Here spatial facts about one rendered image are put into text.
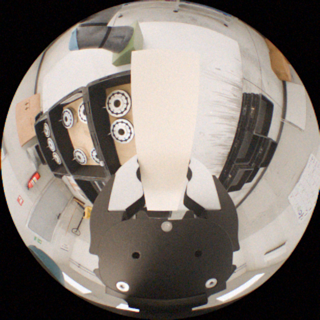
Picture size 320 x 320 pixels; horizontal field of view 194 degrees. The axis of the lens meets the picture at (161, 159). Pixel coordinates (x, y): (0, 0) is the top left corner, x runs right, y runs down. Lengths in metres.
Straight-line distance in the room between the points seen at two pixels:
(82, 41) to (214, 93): 0.62
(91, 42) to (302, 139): 3.08
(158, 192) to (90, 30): 0.50
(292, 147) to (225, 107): 2.49
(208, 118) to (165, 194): 0.49
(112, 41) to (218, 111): 0.59
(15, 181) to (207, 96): 3.51
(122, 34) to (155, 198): 0.52
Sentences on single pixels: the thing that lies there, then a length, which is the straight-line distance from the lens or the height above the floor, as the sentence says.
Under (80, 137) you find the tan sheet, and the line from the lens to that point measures 0.57.
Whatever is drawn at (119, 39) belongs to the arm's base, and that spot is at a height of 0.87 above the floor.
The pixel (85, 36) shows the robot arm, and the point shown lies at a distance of 0.44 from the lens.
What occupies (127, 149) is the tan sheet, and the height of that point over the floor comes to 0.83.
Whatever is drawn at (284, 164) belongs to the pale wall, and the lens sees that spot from 2.97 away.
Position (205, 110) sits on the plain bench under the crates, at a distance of 0.56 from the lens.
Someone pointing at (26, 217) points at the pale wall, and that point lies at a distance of 3.46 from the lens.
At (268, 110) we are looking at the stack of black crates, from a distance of 1.32.
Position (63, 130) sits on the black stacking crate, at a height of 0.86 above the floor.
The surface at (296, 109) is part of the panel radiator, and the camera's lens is 2.91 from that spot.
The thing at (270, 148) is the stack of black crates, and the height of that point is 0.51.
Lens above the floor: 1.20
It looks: 57 degrees down
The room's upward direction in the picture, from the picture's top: 180 degrees counter-clockwise
